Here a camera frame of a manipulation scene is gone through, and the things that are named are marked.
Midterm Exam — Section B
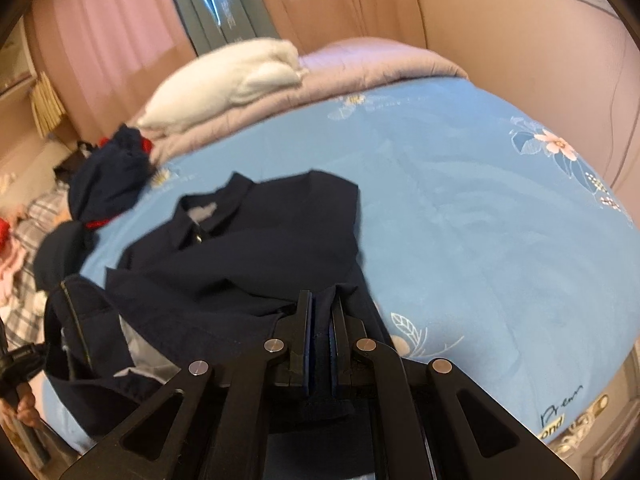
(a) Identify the blue-grey lettered curtain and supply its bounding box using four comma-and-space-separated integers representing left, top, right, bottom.
174, 0, 280, 55

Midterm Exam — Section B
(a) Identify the grey plaid blanket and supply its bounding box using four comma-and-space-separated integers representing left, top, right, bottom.
3, 185, 68, 349

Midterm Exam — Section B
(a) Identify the folded dark navy garment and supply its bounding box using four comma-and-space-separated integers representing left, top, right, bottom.
32, 220, 96, 292

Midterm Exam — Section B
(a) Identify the black garment by headboard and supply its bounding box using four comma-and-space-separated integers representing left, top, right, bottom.
53, 141, 99, 184

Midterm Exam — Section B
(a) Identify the white fluffy pillow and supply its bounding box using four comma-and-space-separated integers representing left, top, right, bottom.
134, 38, 306, 134

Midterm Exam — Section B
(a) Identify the red puffer jacket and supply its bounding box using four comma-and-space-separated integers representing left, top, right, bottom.
0, 218, 11, 247

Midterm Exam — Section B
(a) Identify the navy collared zip jacket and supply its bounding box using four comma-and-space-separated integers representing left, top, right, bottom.
44, 171, 390, 440

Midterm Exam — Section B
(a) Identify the light blue floral bedsheet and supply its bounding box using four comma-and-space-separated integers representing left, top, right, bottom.
43, 78, 639, 452

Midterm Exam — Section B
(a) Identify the pale pink quilt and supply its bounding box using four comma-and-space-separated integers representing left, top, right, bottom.
139, 38, 468, 166

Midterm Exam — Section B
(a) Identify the beige padded headboard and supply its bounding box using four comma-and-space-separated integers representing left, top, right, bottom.
1, 141, 70, 214

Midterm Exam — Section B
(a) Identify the beige pleated skirt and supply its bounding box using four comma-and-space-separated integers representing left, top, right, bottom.
29, 72, 66, 139

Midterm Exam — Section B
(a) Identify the person's left hand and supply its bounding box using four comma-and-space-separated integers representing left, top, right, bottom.
1, 382, 42, 430

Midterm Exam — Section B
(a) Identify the red garment under navy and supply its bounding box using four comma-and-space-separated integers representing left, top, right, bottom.
81, 135, 155, 231

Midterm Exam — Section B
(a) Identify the pink clothes pile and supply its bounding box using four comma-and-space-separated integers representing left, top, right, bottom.
0, 237, 26, 307

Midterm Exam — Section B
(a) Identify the crumpled navy garment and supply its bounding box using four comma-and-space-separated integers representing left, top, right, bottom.
67, 122, 154, 222

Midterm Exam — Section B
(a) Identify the pink curtain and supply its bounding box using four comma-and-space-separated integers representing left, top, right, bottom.
24, 0, 427, 141

